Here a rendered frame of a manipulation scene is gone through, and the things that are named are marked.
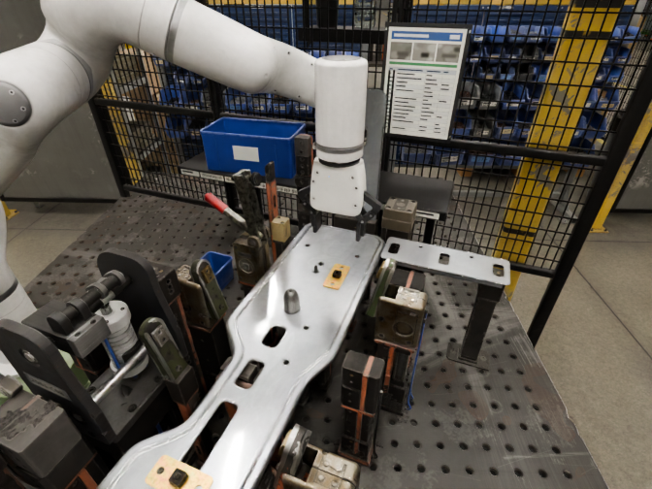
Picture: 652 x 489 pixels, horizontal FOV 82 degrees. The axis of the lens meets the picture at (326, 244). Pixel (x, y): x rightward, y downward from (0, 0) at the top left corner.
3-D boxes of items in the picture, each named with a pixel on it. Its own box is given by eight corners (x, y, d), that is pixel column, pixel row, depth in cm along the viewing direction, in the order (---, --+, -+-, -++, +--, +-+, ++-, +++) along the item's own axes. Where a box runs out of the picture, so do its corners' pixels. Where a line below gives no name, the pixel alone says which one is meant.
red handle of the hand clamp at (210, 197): (258, 240, 83) (202, 195, 82) (254, 245, 84) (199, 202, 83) (268, 231, 86) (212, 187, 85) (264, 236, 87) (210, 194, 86)
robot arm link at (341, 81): (313, 132, 69) (317, 149, 61) (311, 52, 62) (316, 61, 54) (358, 130, 70) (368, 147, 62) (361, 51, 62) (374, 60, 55)
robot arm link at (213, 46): (183, 50, 65) (339, 119, 75) (161, 65, 52) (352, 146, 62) (197, -6, 61) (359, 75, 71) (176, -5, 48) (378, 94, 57)
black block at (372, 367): (375, 477, 77) (389, 391, 60) (327, 458, 80) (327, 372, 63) (385, 440, 83) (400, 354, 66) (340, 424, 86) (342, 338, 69)
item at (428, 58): (449, 144, 112) (472, 24, 94) (376, 135, 118) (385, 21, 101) (450, 142, 113) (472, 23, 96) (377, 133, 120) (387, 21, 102)
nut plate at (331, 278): (339, 290, 79) (339, 285, 78) (321, 286, 80) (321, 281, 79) (350, 267, 85) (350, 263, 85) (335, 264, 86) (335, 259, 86)
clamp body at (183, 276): (229, 412, 88) (199, 295, 67) (189, 397, 92) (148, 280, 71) (249, 381, 95) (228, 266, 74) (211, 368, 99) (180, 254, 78)
